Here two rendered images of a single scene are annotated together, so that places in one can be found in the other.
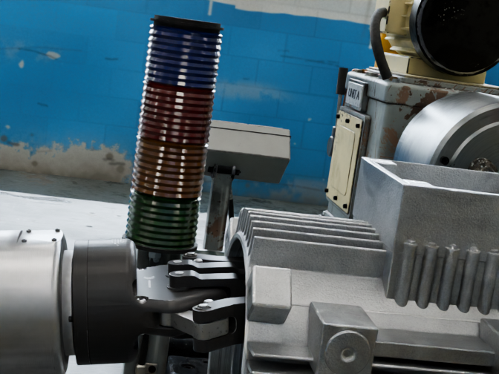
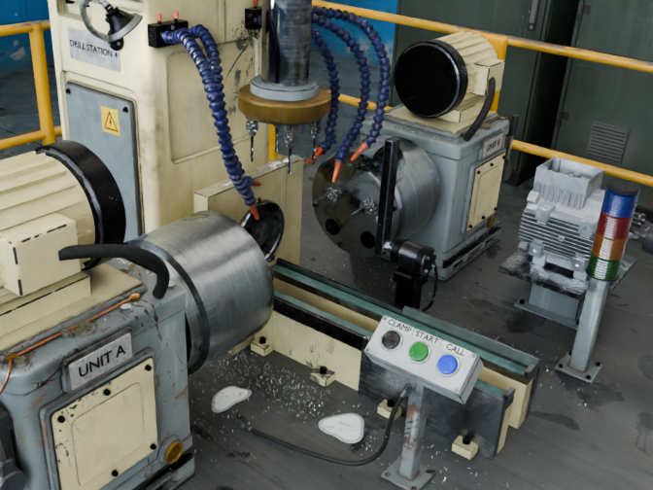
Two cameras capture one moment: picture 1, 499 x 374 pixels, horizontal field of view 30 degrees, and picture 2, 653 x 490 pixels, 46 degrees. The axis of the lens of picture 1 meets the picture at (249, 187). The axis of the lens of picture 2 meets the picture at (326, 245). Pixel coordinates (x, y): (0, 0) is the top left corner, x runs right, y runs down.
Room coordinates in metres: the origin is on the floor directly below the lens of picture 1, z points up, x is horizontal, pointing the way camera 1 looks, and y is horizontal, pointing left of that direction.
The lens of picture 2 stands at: (2.10, 0.62, 1.73)
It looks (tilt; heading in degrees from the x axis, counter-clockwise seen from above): 27 degrees down; 225
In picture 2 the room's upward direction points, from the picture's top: 3 degrees clockwise
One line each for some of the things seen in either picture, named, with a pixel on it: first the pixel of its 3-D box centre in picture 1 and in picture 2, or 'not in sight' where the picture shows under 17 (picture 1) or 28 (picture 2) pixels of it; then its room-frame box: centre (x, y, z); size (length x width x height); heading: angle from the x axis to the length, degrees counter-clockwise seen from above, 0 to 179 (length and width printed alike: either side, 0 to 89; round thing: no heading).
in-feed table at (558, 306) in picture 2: not in sight; (565, 283); (0.56, -0.10, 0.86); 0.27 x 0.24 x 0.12; 10
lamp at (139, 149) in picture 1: (169, 165); (609, 243); (0.76, 0.07, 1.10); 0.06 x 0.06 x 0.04
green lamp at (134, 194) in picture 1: (162, 217); (604, 263); (0.76, 0.07, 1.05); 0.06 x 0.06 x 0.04
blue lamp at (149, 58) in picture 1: (183, 56); (619, 200); (0.76, 0.07, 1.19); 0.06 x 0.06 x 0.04
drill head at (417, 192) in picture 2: not in sight; (383, 191); (0.82, -0.47, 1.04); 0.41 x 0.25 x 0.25; 10
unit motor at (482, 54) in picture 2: not in sight; (461, 119); (0.52, -0.49, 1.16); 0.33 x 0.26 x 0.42; 10
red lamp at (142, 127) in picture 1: (176, 111); (614, 222); (0.76, 0.07, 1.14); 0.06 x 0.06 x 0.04
